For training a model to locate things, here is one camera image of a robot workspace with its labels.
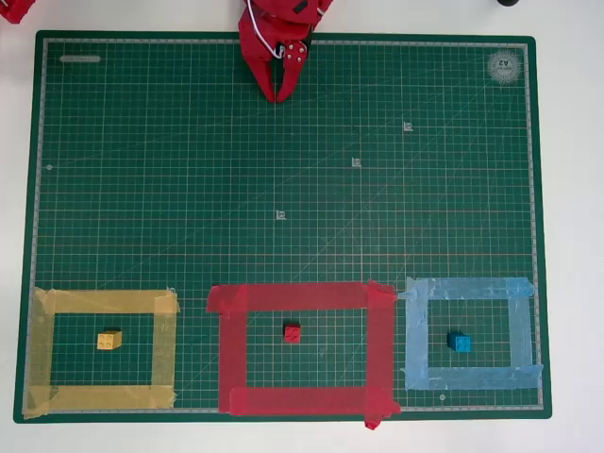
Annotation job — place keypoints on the yellow toy brick cube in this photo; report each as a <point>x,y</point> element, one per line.
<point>109,340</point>

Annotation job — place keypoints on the red tape square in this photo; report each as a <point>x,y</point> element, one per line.
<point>302,401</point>

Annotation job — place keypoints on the yellow tape square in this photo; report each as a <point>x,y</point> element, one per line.
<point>104,398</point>

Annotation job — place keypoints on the green cutting mat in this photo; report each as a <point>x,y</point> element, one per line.
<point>283,165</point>

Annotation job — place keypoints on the small black round object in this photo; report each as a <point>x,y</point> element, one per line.
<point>508,2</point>

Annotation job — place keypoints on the red toy brick cube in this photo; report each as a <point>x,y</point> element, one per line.
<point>293,333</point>

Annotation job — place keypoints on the blue toy brick cube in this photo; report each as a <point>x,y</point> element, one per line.
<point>459,342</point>

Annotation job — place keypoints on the blue tape square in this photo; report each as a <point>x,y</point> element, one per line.
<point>472,377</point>

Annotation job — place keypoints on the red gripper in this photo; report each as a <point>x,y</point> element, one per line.
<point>259,49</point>

